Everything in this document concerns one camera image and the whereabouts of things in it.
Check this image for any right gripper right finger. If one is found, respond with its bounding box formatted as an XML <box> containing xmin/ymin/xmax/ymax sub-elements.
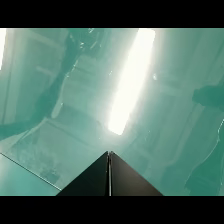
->
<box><xmin>109</xmin><ymin>150</ymin><xmax>165</xmax><ymax>197</ymax></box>

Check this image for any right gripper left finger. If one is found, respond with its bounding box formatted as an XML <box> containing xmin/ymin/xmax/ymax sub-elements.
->
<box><xmin>55</xmin><ymin>150</ymin><xmax>110</xmax><ymax>197</ymax></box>

